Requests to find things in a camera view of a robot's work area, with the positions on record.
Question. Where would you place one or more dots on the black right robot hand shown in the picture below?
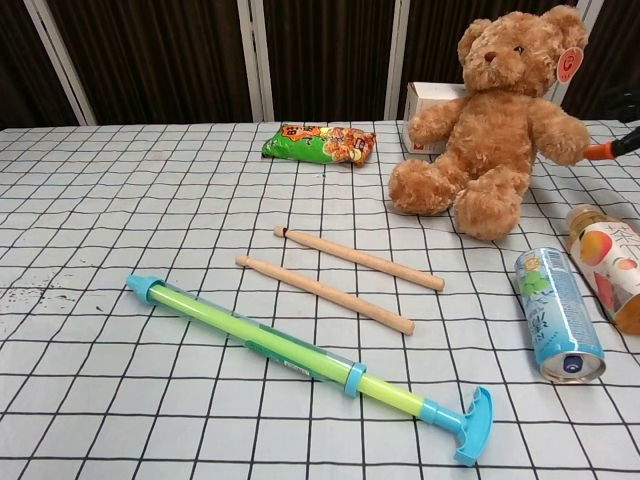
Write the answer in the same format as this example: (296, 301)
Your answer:
(625, 146)

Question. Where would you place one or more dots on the brown plush teddy bear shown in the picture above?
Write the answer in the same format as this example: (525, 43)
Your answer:
(492, 130)

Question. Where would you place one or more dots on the round red-white hang tag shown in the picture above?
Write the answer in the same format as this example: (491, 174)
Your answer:
(569, 64)

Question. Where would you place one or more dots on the fruit tea plastic bottle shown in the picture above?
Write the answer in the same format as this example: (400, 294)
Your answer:
(610, 260)

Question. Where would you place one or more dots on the light blue drink can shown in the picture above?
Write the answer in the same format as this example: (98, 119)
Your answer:
(555, 310)

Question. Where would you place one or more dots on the white cardboard box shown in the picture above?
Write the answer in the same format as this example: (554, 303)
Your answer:
(431, 95)

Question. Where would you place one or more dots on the wooden drumstick dark-ringed tip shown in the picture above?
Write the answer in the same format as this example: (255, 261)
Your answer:
(360, 258)

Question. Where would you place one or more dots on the green snack bag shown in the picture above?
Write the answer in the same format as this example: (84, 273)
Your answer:
(320, 142)

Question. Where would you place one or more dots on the plain wooden drumstick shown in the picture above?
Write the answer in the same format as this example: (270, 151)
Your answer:
(325, 294)

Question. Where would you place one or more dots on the blue green water pump toy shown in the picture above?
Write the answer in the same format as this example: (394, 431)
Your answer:
(225, 320)

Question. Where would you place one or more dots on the white black checkered tablecloth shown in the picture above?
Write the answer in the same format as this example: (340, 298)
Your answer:
(150, 200)

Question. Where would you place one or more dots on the dark folding screen white frame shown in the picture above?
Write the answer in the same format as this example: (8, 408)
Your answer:
(150, 50)

